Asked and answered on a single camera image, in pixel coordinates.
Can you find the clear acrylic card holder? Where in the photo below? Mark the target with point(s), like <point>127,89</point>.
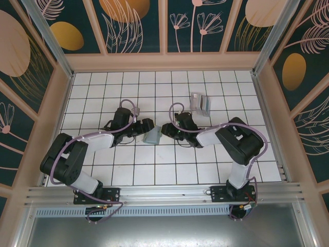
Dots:
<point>194,101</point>

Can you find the stack of credit cards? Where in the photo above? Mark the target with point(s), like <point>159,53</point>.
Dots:
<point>204,104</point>

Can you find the teal credit card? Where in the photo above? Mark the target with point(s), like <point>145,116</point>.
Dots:
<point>209,105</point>

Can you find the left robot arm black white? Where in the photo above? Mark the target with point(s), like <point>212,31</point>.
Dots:
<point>61,162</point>

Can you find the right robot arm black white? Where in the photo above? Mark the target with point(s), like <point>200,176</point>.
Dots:
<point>241,144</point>

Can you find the yellow power connector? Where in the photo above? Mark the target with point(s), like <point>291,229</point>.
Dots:
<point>246,206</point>
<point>103,207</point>

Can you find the grey metal sheet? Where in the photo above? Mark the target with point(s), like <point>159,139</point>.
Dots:
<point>164,231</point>

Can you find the aluminium mounting rail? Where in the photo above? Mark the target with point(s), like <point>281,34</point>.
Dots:
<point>164,193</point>

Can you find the aluminium side rail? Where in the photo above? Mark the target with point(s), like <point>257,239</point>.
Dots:
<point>66,97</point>
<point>264,103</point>

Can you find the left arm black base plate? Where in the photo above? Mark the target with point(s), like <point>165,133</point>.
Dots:
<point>110,194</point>

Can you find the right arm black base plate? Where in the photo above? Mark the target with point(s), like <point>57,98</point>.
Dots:
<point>218,194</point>

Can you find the aluminium frame post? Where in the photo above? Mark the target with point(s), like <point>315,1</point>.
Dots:
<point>52,43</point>
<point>273,38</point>

